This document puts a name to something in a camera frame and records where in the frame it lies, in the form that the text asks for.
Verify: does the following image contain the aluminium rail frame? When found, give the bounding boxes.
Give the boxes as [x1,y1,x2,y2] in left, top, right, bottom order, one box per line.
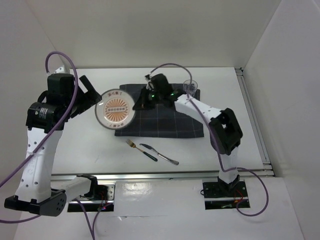
[52,67,273,180]

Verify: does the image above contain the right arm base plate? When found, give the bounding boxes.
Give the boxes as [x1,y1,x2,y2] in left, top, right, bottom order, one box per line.
[200,181,250,210]

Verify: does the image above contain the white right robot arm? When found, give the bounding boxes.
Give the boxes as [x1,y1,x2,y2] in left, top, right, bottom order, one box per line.
[132,73,243,196]

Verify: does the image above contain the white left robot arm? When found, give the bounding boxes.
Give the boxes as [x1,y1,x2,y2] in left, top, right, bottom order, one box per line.
[4,72,102,217]

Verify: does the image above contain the clear drinking glass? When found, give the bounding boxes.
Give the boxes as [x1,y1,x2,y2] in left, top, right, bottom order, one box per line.
[182,79,198,97]

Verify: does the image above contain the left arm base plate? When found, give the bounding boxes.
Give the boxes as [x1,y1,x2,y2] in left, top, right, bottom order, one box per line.
[77,182,116,213]

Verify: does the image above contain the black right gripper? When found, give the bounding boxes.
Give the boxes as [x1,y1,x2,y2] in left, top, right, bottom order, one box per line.
[133,86,163,111]

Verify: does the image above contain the silver table knife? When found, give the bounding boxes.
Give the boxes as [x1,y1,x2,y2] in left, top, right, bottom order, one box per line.
[139,143,179,166]

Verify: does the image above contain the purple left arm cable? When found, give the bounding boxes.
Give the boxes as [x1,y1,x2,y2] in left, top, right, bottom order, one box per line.
[0,51,111,238]

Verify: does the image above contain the gold fork dark handle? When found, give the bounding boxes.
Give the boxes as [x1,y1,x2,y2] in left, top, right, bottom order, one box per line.
[126,139,158,162]

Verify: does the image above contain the dark grey checked cloth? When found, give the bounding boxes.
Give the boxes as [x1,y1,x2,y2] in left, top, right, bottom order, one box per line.
[114,83,205,139]

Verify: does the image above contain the orange patterned plate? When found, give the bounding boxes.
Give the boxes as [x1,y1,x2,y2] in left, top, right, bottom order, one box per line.
[94,89,136,130]

